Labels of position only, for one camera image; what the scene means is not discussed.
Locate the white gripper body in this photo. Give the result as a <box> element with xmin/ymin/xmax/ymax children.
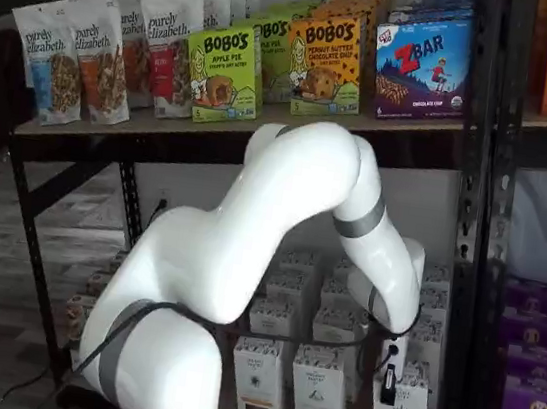
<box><xmin>378</xmin><ymin>331</ymin><xmax>413</xmax><ymax>382</ymax></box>

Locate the white box pink strip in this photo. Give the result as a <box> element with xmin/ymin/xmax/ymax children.
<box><xmin>286</xmin><ymin>341</ymin><xmax>357</xmax><ymax>409</ymax></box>
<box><xmin>331</xmin><ymin>255</ymin><xmax>357</xmax><ymax>282</ymax></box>
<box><xmin>319</xmin><ymin>274</ymin><xmax>361</xmax><ymax>312</ymax></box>
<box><xmin>309</xmin><ymin>303</ymin><xmax>367</xmax><ymax>353</ymax></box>

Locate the black plug with cord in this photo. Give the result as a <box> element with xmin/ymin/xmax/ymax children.
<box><xmin>145</xmin><ymin>196</ymin><xmax>167</xmax><ymax>231</ymax></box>

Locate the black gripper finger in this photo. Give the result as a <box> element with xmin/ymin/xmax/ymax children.
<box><xmin>380</xmin><ymin>367</ymin><xmax>400</xmax><ymax>405</ymax></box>

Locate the green Bobo's apple pie box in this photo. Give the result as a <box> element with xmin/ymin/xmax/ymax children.
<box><xmin>265</xmin><ymin>0</ymin><xmax>328</xmax><ymax>27</ymax></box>
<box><xmin>239</xmin><ymin>9</ymin><xmax>304</xmax><ymax>108</ymax></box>
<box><xmin>177</xmin><ymin>19</ymin><xmax>273</xmax><ymax>131</ymax></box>

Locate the orange Bobo's peanut butter box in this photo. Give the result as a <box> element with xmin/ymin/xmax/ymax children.
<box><xmin>277</xmin><ymin>8</ymin><xmax>373</xmax><ymax>125</ymax></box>
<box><xmin>299</xmin><ymin>0</ymin><xmax>396</xmax><ymax>115</ymax></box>

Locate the white box yellow strip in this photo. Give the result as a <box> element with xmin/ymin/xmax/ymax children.
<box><xmin>277</xmin><ymin>248</ymin><xmax>322</xmax><ymax>280</ymax></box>
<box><xmin>245</xmin><ymin>295</ymin><xmax>301</xmax><ymax>347</ymax></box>
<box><xmin>264</xmin><ymin>268</ymin><xmax>317</xmax><ymax>307</ymax></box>
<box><xmin>224</xmin><ymin>335</ymin><xmax>296</xmax><ymax>409</ymax></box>

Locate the granola bag blue label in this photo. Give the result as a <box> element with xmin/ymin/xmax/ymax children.
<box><xmin>0</xmin><ymin>0</ymin><xmax>99</xmax><ymax>133</ymax></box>

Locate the granola bag orange label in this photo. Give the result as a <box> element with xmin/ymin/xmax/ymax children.
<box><xmin>107</xmin><ymin>0</ymin><xmax>162</xmax><ymax>111</ymax></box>
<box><xmin>62</xmin><ymin>0</ymin><xmax>147</xmax><ymax>130</ymax></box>

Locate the granola bag red label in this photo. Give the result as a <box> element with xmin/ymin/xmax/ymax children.
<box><xmin>123</xmin><ymin>0</ymin><xmax>210</xmax><ymax>123</ymax></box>

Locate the blue Z Bar box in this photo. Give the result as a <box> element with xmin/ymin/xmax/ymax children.
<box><xmin>386</xmin><ymin>0</ymin><xmax>479</xmax><ymax>36</ymax></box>
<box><xmin>364</xmin><ymin>9</ymin><xmax>479</xmax><ymax>132</ymax></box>

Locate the white wall outlet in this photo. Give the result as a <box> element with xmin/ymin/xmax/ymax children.
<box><xmin>152</xmin><ymin>187</ymin><xmax>174</xmax><ymax>217</ymax></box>

